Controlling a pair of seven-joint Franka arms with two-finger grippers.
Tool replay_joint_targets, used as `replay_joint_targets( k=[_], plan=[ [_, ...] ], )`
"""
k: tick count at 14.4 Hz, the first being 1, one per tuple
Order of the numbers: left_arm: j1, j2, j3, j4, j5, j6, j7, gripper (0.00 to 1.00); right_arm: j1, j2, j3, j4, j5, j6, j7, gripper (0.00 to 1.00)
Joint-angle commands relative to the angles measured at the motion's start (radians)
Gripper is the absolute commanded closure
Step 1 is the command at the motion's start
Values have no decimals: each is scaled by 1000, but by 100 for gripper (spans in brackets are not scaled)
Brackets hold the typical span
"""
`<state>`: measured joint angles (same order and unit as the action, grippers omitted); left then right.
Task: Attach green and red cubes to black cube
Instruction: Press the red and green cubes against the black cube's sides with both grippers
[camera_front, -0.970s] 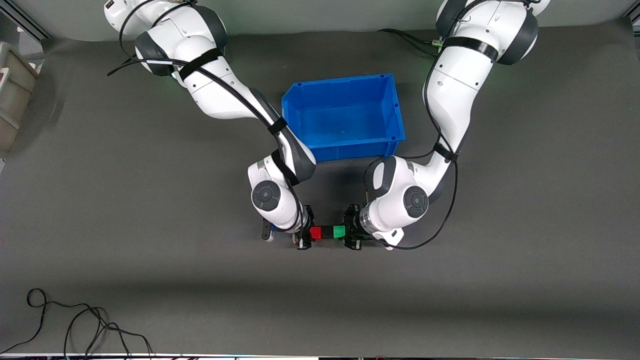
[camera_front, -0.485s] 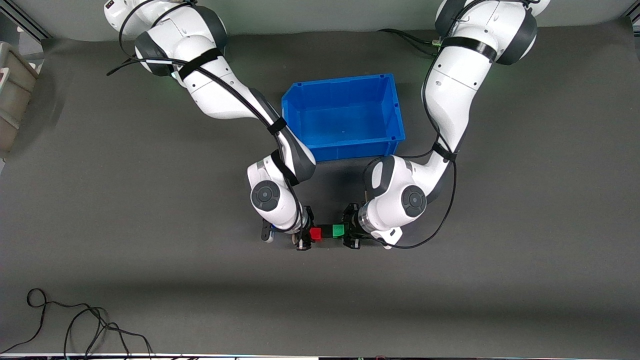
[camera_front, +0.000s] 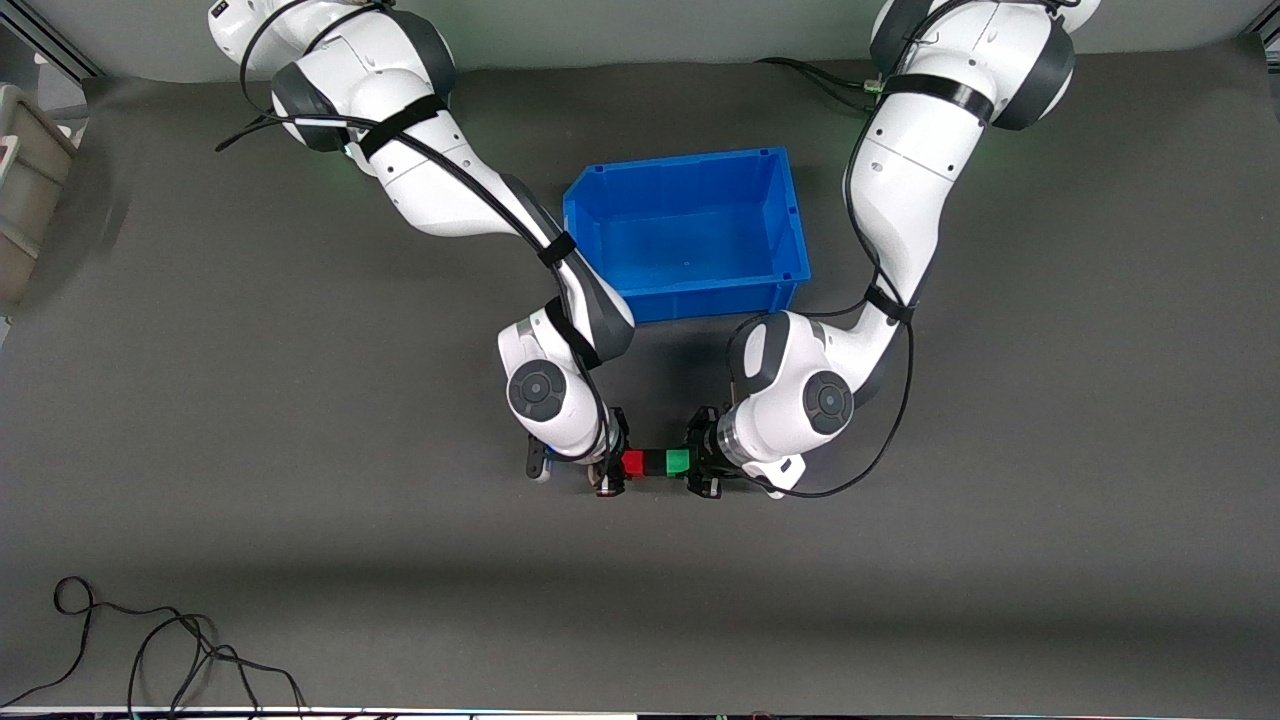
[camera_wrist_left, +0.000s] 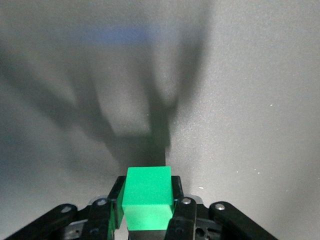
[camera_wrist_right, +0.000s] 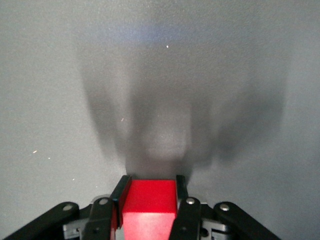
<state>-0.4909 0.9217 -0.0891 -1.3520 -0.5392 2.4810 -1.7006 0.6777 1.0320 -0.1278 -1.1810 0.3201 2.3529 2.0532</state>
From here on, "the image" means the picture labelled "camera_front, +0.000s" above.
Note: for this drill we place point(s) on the beige plastic container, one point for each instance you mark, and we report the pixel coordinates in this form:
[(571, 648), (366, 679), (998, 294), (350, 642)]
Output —
[(25, 200)]

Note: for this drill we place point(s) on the blue plastic storage bin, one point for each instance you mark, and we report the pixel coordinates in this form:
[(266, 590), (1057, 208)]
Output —
[(700, 240)]

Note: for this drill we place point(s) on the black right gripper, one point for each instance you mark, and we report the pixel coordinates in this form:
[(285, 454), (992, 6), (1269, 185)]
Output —
[(615, 440)]

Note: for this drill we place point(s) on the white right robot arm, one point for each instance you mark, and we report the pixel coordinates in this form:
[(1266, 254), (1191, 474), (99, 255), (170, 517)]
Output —
[(440, 190)]

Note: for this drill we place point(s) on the small red cube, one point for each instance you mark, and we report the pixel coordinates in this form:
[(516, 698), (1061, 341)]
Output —
[(633, 463)]

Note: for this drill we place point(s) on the grey metal frame bar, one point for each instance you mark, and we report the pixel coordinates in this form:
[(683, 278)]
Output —
[(45, 38)]

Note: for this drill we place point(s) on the small black cube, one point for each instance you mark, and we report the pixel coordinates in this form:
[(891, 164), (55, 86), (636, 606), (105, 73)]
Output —
[(655, 463)]

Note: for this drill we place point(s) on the small green cube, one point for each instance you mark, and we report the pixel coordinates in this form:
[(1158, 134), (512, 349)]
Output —
[(677, 462)]

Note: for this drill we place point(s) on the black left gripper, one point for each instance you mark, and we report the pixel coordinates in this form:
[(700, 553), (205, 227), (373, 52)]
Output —
[(702, 450)]

